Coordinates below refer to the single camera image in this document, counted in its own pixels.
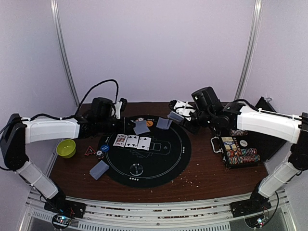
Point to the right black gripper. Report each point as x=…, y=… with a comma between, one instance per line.
x=186, y=123

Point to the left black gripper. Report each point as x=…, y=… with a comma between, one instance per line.
x=123, y=126

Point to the blue small blind button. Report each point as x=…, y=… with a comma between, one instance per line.
x=104, y=148

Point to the grey card deck box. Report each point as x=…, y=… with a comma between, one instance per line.
x=175, y=116

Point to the face-up two of clubs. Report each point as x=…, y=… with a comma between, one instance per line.
x=144, y=143

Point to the orange big blind button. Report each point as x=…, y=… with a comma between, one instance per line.
x=149, y=123

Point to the blue patterned playing card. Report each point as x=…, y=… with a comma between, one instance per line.
x=163, y=123

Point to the face-up king playing card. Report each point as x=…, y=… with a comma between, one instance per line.
x=120, y=140

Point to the red poker chip stack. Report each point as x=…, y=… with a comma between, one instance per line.
x=139, y=119

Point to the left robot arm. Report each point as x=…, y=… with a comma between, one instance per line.
x=104, y=116

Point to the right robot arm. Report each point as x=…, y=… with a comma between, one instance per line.
x=208, y=111

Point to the red black triangle token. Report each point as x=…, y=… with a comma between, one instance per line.
x=90, y=151

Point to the round black poker mat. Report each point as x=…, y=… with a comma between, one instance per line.
x=169, y=154

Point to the black poker chip case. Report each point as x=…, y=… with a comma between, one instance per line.
x=244, y=148

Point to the lime green bowl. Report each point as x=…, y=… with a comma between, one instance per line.
x=66, y=148

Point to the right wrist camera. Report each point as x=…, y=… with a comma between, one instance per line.
x=183, y=109

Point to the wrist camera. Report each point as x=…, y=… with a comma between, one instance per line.
x=183, y=109
x=119, y=107

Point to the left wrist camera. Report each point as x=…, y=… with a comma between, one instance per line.
x=119, y=107

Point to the right aluminium frame post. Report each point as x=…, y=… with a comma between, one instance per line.
x=251, y=46

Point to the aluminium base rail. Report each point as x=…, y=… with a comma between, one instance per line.
x=200, y=215

